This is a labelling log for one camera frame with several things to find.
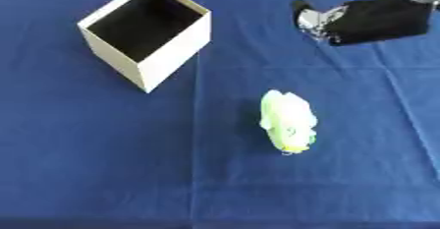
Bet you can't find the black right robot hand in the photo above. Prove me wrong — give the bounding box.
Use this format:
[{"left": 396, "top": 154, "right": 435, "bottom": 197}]
[{"left": 290, "top": 0, "right": 435, "bottom": 46}]

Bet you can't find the tan box with black inside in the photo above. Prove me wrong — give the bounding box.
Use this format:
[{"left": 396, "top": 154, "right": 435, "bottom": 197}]
[{"left": 76, "top": 0, "right": 213, "bottom": 94}]

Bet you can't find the white and green toy cabbage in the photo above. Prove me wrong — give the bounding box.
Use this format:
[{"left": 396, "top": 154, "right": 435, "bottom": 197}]
[{"left": 257, "top": 88, "right": 320, "bottom": 155}]

